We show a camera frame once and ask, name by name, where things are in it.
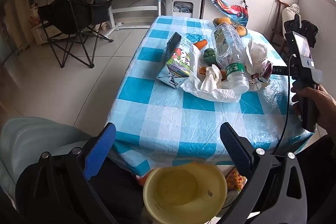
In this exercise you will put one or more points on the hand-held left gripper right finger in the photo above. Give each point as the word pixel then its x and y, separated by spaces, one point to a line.
pixel 235 146

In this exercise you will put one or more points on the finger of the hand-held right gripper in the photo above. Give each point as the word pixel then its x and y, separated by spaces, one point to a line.
pixel 279 69

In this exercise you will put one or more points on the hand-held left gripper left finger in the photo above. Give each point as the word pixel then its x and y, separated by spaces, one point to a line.
pixel 101 150

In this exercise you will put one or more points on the red snack wrapper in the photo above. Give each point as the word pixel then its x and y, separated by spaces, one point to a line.
pixel 266 70

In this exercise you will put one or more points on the clear plastic bottle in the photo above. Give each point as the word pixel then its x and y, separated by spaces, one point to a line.
pixel 228 50

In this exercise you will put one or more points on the white tissue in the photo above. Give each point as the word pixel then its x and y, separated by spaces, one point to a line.
pixel 211 77

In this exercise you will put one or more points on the yellow plastic bucket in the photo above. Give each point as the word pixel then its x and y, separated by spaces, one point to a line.
pixel 183 192

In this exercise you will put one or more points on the green broccoli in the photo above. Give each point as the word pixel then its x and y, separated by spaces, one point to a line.
pixel 209 54

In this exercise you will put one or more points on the white plastic bag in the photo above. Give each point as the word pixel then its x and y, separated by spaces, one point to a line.
pixel 193 82

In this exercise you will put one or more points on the printed milk carton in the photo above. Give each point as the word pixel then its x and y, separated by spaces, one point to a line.
pixel 176 64

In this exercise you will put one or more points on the person's right hand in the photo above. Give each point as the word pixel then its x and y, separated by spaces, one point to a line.
pixel 325 108

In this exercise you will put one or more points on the crumpled clear plastic bag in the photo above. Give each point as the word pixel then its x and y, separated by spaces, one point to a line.
pixel 258 52

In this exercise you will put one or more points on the dark jacket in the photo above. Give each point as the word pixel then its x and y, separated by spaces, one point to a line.
pixel 311 29

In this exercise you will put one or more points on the orange patterned cloth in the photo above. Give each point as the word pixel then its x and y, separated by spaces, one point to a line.
pixel 235 179

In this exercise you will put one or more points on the person's left leg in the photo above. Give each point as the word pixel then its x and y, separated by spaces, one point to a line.
pixel 118 187

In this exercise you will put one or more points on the person's leg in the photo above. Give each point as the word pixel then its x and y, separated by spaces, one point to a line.
pixel 323 161
pixel 118 187

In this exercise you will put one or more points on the white sack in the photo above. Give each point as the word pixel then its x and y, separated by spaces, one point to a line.
pixel 290 11

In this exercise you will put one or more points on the wooden chair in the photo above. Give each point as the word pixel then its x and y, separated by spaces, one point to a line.
pixel 279 11

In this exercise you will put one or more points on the yellow mango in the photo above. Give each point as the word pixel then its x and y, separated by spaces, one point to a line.
pixel 240 30
pixel 221 20

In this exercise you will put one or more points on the blue checked plastic tablecloth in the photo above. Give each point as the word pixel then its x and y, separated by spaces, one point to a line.
pixel 183 113

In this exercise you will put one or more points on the dark oval dish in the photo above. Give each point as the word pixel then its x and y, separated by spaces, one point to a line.
pixel 232 22

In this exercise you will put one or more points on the grey-green sofa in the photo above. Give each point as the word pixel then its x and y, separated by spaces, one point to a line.
pixel 34 134

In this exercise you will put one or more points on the colourful printed bag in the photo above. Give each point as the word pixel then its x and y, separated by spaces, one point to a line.
pixel 223 3

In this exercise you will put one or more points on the person's right leg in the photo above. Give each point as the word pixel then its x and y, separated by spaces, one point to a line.
pixel 323 161

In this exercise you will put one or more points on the black folding chair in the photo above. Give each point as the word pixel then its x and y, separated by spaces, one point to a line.
pixel 78 11

